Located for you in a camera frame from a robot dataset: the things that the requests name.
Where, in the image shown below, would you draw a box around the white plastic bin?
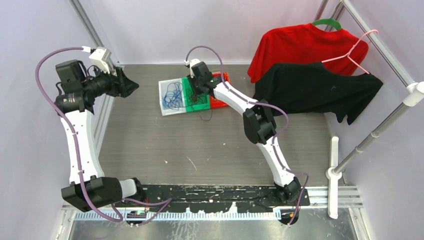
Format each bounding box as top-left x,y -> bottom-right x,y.
158,78 -> 186,116

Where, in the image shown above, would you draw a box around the aluminium corner post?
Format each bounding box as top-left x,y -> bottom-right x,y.
69,0 -> 121,74

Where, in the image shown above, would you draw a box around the pink hanger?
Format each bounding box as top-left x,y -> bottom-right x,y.
321,29 -> 379,74

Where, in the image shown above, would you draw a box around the red plastic bin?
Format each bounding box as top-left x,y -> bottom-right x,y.
209,72 -> 231,110

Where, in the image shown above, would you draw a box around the green hanger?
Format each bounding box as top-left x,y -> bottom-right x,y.
311,18 -> 342,31

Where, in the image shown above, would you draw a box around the red t-shirt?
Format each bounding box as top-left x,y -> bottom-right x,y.
247,23 -> 369,83

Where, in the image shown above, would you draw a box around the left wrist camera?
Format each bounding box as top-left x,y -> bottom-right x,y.
89,47 -> 113,74

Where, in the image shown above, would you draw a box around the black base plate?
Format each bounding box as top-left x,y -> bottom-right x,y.
132,184 -> 310,214

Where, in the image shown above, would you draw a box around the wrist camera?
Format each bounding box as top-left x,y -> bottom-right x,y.
184,58 -> 201,69
89,47 -> 113,74

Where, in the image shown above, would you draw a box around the blue cable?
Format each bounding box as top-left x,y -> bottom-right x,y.
162,81 -> 186,111

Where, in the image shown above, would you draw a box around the green plastic bin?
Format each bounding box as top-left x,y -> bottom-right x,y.
182,77 -> 211,113

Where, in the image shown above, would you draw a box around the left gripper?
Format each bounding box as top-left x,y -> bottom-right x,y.
81,62 -> 138,98

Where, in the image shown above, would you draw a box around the dark cables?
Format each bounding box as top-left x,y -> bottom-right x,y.
186,92 -> 214,122

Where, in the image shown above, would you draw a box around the metal clothes rack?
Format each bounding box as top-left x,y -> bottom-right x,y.
316,0 -> 424,224

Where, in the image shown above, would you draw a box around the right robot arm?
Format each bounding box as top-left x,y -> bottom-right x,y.
184,59 -> 302,206

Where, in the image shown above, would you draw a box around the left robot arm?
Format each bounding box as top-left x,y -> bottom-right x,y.
54,60 -> 146,212

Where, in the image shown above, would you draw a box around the black t-shirt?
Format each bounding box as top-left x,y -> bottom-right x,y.
253,62 -> 383,125

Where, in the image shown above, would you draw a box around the yellow cables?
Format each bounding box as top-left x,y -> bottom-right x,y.
211,68 -> 230,84

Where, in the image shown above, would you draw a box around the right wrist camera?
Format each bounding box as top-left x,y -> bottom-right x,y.
184,58 -> 201,69

